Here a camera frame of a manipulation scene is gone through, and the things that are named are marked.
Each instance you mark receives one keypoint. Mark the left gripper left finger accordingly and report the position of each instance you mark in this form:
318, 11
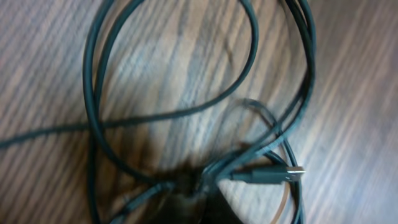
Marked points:
182, 206

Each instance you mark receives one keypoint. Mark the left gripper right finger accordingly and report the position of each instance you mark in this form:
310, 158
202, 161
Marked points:
218, 210

